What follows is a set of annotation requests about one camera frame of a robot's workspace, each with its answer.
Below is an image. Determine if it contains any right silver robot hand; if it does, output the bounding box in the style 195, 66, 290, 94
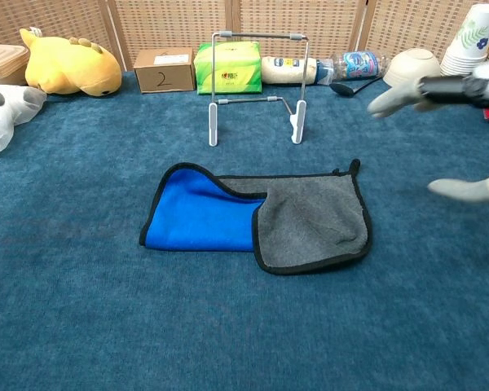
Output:
366, 59, 489, 204

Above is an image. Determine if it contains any teal carpet table cover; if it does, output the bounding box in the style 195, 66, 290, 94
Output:
0, 68, 489, 391

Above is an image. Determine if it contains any metal wire rack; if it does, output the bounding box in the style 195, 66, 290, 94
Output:
207, 30, 311, 147

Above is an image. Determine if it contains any mayonnaise squeeze bottle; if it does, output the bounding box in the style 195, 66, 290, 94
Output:
260, 55, 335, 86

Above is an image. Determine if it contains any woven folding screen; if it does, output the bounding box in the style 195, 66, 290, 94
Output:
0, 0, 489, 74

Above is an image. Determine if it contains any grey and blue cloth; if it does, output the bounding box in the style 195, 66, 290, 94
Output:
138, 158, 373, 277

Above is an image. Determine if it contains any small plastic packet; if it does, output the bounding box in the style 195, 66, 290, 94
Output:
329, 49, 392, 82

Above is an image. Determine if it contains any beige bowl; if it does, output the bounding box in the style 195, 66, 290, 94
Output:
381, 47, 441, 90

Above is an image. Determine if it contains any beige lidded lunch box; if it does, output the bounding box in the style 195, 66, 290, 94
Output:
0, 43, 30, 86

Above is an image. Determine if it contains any brown cardboard box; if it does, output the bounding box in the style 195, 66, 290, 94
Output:
133, 47, 197, 94

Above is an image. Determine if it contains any green tissue pack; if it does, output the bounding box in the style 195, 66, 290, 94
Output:
193, 40, 264, 96

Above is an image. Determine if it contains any white plastic bag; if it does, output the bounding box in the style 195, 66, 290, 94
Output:
0, 84, 48, 155

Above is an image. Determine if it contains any dark metal ladle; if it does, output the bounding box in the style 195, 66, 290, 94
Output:
329, 76, 384, 99

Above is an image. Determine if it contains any yellow plush toy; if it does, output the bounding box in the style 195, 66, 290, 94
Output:
19, 27, 123, 98

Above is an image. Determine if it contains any stack of paper cups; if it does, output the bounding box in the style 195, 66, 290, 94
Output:
438, 3, 489, 78

